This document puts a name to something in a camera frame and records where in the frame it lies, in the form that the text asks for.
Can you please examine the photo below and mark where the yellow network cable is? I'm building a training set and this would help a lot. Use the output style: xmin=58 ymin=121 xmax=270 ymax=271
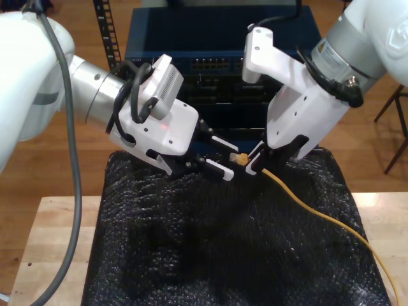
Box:
xmin=229 ymin=152 xmax=402 ymax=306

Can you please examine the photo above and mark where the blue network switch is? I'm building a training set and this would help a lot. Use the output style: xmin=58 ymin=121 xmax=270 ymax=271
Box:
xmin=124 ymin=6 xmax=323 ymax=76

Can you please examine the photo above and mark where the black rack server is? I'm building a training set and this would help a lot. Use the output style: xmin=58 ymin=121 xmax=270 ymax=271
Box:
xmin=178 ymin=73 xmax=281 ymax=105

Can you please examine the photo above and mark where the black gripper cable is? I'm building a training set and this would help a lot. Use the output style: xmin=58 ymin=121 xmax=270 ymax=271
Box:
xmin=106 ymin=62 xmax=141 ymax=143
xmin=295 ymin=47 xmax=365 ymax=108

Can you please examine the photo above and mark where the blue flat rack unit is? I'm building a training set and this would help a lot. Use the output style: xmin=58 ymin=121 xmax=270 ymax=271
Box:
xmin=191 ymin=140 xmax=320 ymax=154

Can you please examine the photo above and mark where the dark wooden chair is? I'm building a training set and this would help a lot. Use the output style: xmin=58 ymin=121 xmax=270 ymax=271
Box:
xmin=374 ymin=83 xmax=408 ymax=175

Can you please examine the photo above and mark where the black bubble wrap mat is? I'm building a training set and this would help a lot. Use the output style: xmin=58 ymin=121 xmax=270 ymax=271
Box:
xmin=81 ymin=149 xmax=391 ymax=306

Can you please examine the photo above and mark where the black perforated rack post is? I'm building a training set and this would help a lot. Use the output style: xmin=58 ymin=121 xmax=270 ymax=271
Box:
xmin=92 ymin=0 xmax=124 ymax=76

